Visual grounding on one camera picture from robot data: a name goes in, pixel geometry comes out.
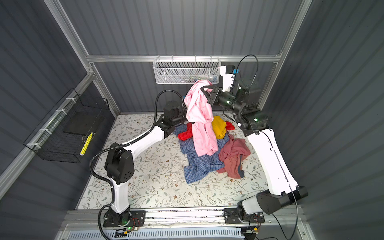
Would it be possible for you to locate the blue plaid shirt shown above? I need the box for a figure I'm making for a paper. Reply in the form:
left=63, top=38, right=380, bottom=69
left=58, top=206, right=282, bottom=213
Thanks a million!
left=179, top=134, right=230, bottom=184

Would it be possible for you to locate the light pink cloth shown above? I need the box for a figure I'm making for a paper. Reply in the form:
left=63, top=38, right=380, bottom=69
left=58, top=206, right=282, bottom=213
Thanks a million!
left=184, top=80, right=218, bottom=156

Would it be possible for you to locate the white wire basket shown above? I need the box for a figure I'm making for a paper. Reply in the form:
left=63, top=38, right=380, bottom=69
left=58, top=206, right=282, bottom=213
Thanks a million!
left=153, top=60, right=222, bottom=85

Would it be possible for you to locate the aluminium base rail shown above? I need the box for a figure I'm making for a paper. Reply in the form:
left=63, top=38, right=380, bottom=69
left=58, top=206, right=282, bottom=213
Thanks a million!
left=55, top=206, right=315, bottom=240

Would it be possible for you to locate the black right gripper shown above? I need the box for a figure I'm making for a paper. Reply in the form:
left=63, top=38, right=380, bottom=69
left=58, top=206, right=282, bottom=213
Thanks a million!
left=200, top=85, right=242, bottom=117

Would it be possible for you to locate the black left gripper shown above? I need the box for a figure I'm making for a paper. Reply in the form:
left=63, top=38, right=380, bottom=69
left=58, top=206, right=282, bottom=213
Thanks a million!
left=170, top=106, right=202, bottom=127

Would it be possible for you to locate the black corrugated left cable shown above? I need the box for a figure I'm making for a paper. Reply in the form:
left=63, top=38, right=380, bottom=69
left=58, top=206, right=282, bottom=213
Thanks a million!
left=89, top=89, right=184, bottom=240

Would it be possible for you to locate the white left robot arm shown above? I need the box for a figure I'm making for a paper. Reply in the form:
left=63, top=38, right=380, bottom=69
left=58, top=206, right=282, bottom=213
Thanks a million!
left=105, top=101, right=187, bottom=215

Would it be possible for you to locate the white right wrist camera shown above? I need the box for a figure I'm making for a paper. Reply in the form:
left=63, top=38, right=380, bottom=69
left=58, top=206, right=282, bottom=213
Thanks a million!
left=220, top=65, right=235, bottom=92

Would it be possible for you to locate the thin black right cable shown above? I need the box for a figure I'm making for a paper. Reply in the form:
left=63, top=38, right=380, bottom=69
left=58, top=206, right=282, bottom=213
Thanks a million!
left=233, top=53, right=299, bottom=240

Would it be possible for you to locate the black wire basket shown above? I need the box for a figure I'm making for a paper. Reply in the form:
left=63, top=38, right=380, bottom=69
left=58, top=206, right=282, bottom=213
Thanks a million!
left=24, top=90, right=110, bottom=164

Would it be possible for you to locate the dusty rose shirt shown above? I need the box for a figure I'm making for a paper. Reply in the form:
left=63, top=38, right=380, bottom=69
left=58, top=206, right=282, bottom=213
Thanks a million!
left=217, top=134, right=251, bottom=179

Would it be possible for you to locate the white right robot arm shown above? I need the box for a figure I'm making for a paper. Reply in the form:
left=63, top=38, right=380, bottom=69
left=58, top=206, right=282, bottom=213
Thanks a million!
left=201, top=86, right=308, bottom=215

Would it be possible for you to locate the yellow cloth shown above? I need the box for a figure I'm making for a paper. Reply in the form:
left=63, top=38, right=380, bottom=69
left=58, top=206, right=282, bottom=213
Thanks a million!
left=212, top=116, right=227, bottom=140

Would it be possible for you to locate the yellow green marker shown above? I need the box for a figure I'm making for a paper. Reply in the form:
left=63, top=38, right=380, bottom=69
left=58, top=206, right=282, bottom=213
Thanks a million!
left=80, top=132, right=94, bottom=156

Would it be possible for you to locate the red cloth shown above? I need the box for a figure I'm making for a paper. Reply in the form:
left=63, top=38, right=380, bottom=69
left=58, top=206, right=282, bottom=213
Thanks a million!
left=175, top=121, right=235, bottom=141

